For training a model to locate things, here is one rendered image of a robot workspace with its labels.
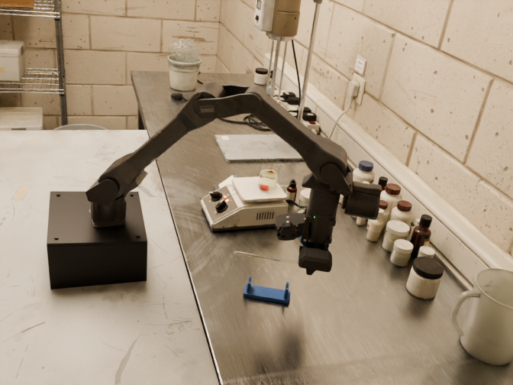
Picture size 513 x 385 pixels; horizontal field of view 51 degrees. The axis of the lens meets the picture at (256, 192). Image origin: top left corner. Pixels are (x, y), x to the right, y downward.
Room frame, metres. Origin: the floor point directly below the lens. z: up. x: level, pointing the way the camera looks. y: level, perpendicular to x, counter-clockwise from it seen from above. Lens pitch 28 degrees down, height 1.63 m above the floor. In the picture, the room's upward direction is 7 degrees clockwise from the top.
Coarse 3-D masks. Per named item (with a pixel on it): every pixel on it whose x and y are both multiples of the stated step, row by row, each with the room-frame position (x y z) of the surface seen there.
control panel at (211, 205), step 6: (222, 192) 1.23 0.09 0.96; (228, 192) 1.23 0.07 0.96; (204, 198) 1.24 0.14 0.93; (210, 198) 1.23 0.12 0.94; (222, 198) 1.21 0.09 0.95; (228, 198) 1.20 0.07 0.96; (210, 204) 1.20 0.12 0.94; (216, 204) 1.19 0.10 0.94; (228, 204) 1.18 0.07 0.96; (234, 204) 1.17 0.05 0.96; (210, 210) 1.18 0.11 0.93; (228, 210) 1.15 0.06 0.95; (216, 216) 1.14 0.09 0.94
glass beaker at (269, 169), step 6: (264, 162) 1.25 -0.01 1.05; (270, 162) 1.26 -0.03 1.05; (276, 162) 1.25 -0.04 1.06; (264, 168) 1.21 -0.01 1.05; (270, 168) 1.26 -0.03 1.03; (276, 168) 1.21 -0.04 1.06; (264, 174) 1.21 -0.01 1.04; (270, 174) 1.21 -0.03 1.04; (276, 174) 1.22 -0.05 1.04; (258, 180) 1.23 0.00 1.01; (264, 180) 1.21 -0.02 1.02; (270, 180) 1.21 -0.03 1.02; (276, 180) 1.22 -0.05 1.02; (258, 186) 1.22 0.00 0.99; (264, 186) 1.21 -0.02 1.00; (270, 186) 1.21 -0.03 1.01; (276, 186) 1.23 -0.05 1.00
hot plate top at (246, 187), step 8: (256, 176) 1.29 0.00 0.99; (240, 184) 1.24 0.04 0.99; (248, 184) 1.24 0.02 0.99; (256, 184) 1.25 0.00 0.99; (240, 192) 1.19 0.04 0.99; (248, 192) 1.20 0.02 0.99; (256, 192) 1.20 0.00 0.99; (264, 192) 1.21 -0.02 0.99; (272, 192) 1.21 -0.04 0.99; (280, 192) 1.22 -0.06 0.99; (248, 200) 1.16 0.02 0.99; (256, 200) 1.17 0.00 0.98; (264, 200) 1.18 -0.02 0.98; (272, 200) 1.18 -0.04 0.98; (280, 200) 1.19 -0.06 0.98
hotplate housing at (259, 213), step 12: (204, 204) 1.22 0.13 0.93; (240, 204) 1.17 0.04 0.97; (252, 204) 1.17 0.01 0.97; (264, 204) 1.18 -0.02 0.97; (276, 204) 1.19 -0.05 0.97; (228, 216) 1.14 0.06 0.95; (240, 216) 1.15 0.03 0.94; (252, 216) 1.16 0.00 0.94; (264, 216) 1.17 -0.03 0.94; (216, 228) 1.13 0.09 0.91; (228, 228) 1.14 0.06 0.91; (240, 228) 1.15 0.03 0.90
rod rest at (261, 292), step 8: (248, 288) 0.90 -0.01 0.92; (256, 288) 0.92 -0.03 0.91; (264, 288) 0.92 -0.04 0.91; (272, 288) 0.92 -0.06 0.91; (288, 288) 0.90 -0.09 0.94; (248, 296) 0.89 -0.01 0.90; (256, 296) 0.89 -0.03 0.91; (264, 296) 0.89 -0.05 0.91; (272, 296) 0.90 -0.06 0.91; (280, 296) 0.90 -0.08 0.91; (288, 296) 0.90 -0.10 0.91
